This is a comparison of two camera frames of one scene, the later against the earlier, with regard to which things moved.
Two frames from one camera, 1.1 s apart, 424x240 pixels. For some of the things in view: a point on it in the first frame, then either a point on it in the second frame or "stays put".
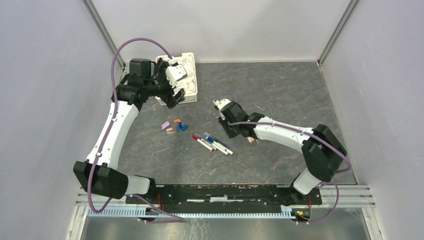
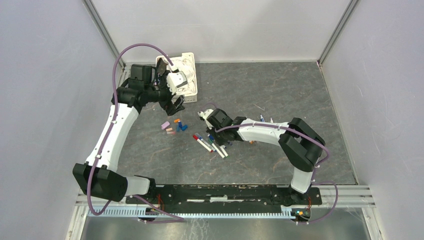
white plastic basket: (191, 98) stays put
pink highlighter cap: (165, 125) stays put
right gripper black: (230, 134) to (220, 141)
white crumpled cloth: (188, 83) stays put
